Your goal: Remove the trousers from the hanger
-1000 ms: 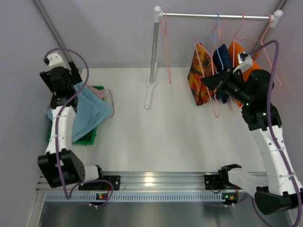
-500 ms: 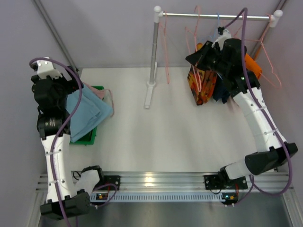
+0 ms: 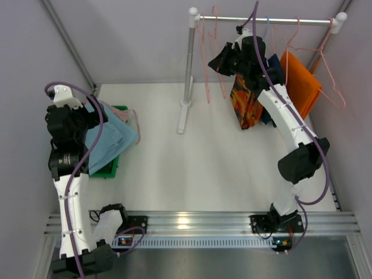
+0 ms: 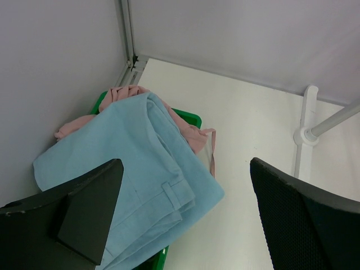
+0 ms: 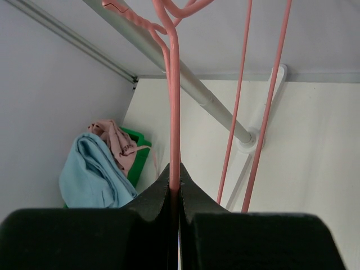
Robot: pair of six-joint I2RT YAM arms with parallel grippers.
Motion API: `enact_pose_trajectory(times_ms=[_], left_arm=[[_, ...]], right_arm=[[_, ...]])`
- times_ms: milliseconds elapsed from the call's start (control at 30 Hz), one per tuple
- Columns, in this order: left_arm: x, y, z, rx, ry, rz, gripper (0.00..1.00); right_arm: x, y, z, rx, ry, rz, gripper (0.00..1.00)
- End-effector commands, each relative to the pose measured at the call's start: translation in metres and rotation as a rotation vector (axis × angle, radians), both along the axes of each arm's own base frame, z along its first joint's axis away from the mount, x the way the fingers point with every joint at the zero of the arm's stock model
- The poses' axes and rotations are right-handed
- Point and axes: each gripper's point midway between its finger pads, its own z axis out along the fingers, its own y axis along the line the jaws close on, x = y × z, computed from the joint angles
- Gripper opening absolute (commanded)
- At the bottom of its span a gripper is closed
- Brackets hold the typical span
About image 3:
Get bright orange trousers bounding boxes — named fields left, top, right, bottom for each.
left=280, top=52, right=321, bottom=119

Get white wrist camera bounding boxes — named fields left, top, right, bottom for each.
left=46, top=84, right=83, bottom=110
left=234, top=26, right=253, bottom=51

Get pink wire hanger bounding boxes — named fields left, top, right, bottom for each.
left=196, top=19, right=210, bottom=103
left=292, top=12, right=347, bottom=109

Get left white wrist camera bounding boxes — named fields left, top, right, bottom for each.
left=46, top=84, right=83, bottom=110

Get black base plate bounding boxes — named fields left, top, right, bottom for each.
left=127, top=215, right=148, bottom=234
left=250, top=213, right=304, bottom=234

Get light blue trousers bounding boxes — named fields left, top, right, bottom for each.
left=88, top=102, right=138, bottom=175

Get green plastic bin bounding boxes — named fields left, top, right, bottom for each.
left=89, top=105, right=129, bottom=179

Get pink hanger of blue trousers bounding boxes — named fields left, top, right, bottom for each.
left=208, top=5, right=227, bottom=99

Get navy blue trousers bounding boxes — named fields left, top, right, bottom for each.
left=260, top=54, right=285, bottom=128

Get empty pink wire hanger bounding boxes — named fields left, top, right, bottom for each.
left=292, top=12, right=347, bottom=109

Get pink trousers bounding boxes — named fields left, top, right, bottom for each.
left=110, top=106, right=142, bottom=146

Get slotted grey cable duct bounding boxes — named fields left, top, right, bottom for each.
left=112, top=236, right=276, bottom=250

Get orange patterned trousers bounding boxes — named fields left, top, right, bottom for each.
left=230, top=75, right=263, bottom=130

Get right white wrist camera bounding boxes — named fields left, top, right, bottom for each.
left=234, top=26, right=253, bottom=51

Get aluminium mounting rail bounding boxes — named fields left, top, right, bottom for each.
left=43, top=211, right=361, bottom=237

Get white metal clothes rack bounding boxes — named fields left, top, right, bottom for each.
left=177, top=1, right=352, bottom=134

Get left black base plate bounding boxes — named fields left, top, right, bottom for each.
left=127, top=215, right=148, bottom=234

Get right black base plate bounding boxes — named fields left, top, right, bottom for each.
left=250, top=213, right=304, bottom=234

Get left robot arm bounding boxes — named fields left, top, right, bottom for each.
left=45, top=105, right=128, bottom=278

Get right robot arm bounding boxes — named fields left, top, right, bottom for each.
left=208, top=28, right=330, bottom=233

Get pink hanger of orange trousers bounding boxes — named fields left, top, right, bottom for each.
left=274, top=16, right=301, bottom=86

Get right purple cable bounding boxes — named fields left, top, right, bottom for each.
left=235, top=1, right=331, bottom=253

